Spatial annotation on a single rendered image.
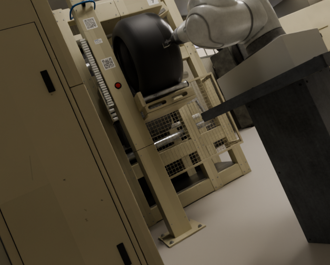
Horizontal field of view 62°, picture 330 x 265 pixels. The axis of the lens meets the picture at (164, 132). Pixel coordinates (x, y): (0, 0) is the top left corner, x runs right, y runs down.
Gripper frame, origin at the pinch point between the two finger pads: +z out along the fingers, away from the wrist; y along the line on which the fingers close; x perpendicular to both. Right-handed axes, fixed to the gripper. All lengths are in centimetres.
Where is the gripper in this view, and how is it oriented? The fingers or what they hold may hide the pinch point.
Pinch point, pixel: (166, 44)
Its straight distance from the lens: 173.0
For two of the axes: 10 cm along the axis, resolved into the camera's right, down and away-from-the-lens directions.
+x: 3.3, 9.2, 2.1
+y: -8.7, 3.8, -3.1
